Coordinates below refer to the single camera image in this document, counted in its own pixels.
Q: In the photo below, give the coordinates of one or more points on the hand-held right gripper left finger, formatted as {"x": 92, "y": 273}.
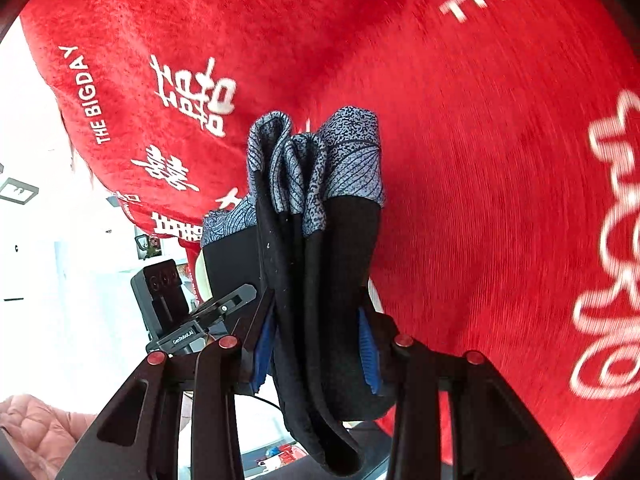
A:
{"x": 262, "y": 355}

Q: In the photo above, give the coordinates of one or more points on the small framed photo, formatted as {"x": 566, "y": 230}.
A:
{"x": 147, "y": 247}

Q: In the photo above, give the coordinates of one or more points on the red printed blanket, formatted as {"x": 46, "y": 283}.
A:
{"x": 475, "y": 160}

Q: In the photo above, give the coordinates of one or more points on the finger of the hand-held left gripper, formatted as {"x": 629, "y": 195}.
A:
{"x": 225, "y": 305}

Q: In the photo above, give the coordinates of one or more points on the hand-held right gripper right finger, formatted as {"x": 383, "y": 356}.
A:
{"x": 370, "y": 360}

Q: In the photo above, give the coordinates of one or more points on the red and blue packet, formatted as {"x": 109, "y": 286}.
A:
{"x": 282, "y": 455}

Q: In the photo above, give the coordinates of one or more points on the pink quilted cloth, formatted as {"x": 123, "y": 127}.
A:
{"x": 35, "y": 425}

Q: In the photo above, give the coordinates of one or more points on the black pants with grey waistband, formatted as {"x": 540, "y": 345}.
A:
{"x": 320, "y": 285}

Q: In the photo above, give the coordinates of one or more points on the dark wall frame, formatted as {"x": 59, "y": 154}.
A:
{"x": 17, "y": 191}

